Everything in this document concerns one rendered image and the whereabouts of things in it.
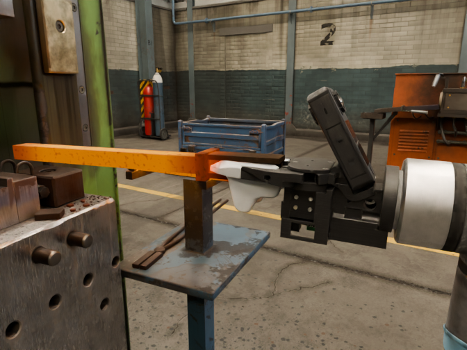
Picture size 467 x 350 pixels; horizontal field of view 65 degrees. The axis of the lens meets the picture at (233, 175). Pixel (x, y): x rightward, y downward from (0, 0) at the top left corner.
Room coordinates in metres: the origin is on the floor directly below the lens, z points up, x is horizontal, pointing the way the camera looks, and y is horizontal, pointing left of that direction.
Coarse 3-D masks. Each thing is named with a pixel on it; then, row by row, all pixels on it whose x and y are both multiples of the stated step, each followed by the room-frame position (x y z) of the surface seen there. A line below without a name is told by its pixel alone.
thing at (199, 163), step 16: (16, 144) 0.57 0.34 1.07; (32, 144) 0.57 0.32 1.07; (48, 144) 0.57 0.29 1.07; (48, 160) 0.54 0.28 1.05; (64, 160) 0.53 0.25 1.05; (80, 160) 0.52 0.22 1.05; (96, 160) 0.51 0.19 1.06; (112, 160) 0.49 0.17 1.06; (128, 160) 0.48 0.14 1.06; (144, 160) 0.48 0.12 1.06; (160, 160) 0.47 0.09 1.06; (176, 160) 0.46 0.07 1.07; (192, 160) 0.45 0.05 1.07; (208, 160) 0.44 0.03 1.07; (240, 160) 0.42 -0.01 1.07; (256, 160) 0.42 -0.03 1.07; (272, 160) 0.41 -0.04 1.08; (208, 176) 0.44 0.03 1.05; (224, 176) 0.43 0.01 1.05
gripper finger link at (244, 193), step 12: (216, 168) 0.43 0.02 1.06; (228, 168) 0.42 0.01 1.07; (240, 168) 0.40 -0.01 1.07; (276, 168) 0.39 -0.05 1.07; (228, 180) 0.42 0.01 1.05; (240, 180) 0.41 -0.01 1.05; (240, 192) 0.41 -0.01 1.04; (252, 192) 0.41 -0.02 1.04; (264, 192) 0.40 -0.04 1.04; (276, 192) 0.40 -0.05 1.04; (240, 204) 0.41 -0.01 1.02; (252, 204) 0.41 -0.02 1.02
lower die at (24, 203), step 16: (0, 176) 0.63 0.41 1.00; (16, 176) 0.66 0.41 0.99; (32, 176) 0.66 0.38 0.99; (0, 192) 0.60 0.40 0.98; (16, 192) 0.63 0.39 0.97; (32, 192) 0.66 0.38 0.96; (0, 208) 0.60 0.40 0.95; (16, 208) 0.63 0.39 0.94; (32, 208) 0.66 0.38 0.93; (0, 224) 0.59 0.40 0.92
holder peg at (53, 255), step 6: (36, 252) 0.58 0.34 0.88; (42, 252) 0.58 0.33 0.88; (48, 252) 0.57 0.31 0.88; (54, 252) 0.57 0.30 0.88; (36, 258) 0.57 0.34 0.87; (42, 258) 0.57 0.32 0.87; (48, 258) 0.56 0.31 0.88; (54, 258) 0.57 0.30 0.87; (60, 258) 0.58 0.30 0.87; (48, 264) 0.57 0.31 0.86; (54, 264) 0.57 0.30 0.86
